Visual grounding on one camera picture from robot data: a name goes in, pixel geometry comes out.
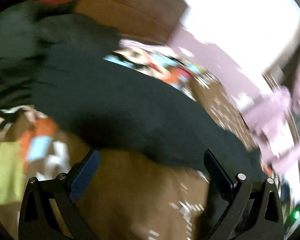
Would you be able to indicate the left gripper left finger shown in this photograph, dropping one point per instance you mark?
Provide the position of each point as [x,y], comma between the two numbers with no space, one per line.
[37,220]

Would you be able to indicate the brown patterned cartoon bedspread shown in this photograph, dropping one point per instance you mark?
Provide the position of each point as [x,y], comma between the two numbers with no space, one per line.
[130,196]

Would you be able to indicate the dark green jacket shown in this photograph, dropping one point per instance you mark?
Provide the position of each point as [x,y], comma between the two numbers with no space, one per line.
[29,29]

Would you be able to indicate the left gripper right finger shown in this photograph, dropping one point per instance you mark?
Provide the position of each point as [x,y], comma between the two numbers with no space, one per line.
[265,220]

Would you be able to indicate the wooden headboard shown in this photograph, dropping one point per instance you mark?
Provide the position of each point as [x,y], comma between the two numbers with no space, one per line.
[153,20]

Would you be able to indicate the left pink curtain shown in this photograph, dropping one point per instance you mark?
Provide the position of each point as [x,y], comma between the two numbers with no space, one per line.
[265,118]

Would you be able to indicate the black large garment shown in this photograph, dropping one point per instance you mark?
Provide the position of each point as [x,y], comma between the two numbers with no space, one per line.
[110,106]

